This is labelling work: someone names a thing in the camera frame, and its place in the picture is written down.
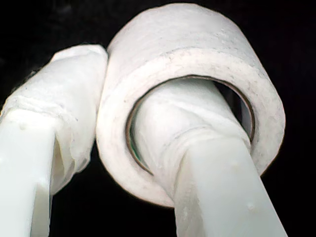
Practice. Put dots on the white tape roll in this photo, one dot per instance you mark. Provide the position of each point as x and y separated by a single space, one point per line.
185 32

